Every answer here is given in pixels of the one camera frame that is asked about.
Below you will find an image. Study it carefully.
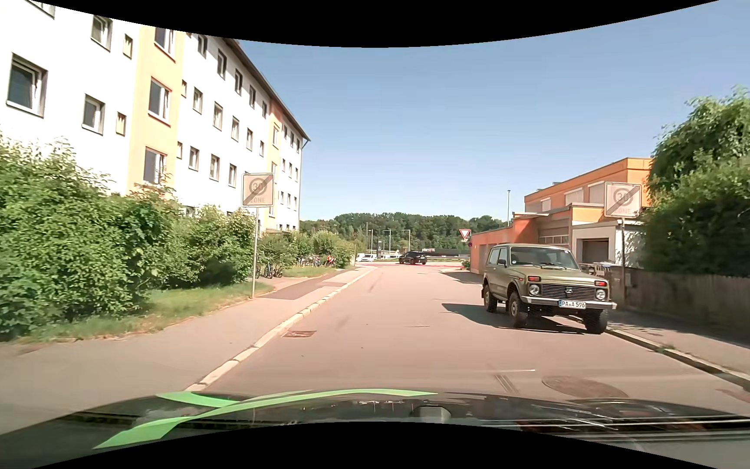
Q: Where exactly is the row of lamp posts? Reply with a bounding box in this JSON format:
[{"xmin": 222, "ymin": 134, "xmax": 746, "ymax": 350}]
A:
[{"xmin": 366, "ymin": 228, "xmax": 412, "ymax": 258}]

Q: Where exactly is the wooded hill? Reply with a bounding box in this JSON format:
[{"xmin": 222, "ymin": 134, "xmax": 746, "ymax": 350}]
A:
[{"xmin": 299, "ymin": 211, "xmax": 509, "ymax": 256}]

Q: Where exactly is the grey asphalt road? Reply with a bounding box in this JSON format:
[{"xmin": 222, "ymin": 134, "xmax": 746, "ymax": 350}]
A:
[{"xmin": 202, "ymin": 262, "xmax": 750, "ymax": 421}]

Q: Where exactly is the zone end road sign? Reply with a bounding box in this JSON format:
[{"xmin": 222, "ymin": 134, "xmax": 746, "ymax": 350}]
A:
[
  {"xmin": 603, "ymin": 182, "xmax": 643, "ymax": 287},
  {"xmin": 241, "ymin": 172, "xmax": 276, "ymax": 300}
]

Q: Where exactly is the olive green off-road car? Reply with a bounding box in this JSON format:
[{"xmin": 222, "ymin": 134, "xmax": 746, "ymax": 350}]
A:
[{"xmin": 481, "ymin": 244, "xmax": 617, "ymax": 335}]

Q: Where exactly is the orange building with garages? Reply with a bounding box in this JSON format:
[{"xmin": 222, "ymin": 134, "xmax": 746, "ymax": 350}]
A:
[{"xmin": 469, "ymin": 157, "xmax": 655, "ymax": 275}]

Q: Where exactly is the grass verge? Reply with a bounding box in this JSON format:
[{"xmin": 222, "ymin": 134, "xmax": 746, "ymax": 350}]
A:
[{"xmin": 17, "ymin": 264, "xmax": 340, "ymax": 343}]

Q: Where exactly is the white and yellow apartment building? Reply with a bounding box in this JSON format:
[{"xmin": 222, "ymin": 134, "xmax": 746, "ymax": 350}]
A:
[{"xmin": 0, "ymin": 0, "xmax": 311, "ymax": 234}]

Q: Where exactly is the grey asphalt pavement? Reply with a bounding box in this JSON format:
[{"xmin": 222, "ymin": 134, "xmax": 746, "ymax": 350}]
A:
[
  {"xmin": 440, "ymin": 267, "xmax": 750, "ymax": 408},
  {"xmin": 0, "ymin": 266, "xmax": 376, "ymax": 447}
]

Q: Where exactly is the row of green bushes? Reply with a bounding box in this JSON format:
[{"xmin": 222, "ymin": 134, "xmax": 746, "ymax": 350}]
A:
[{"xmin": 0, "ymin": 124, "xmax": 358, "ymax": 343}]

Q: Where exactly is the wooden fence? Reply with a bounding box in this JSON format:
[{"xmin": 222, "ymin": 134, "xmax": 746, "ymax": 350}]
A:
[{"xmin": 603, "ymin": 266, "xmax": 750, "ymax": 346}]

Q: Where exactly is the large green bush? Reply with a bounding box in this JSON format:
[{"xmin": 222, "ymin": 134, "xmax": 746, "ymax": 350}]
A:
[{"xmin": 637, "ymin": 83, "xmax": 750, "ymax": 281}]

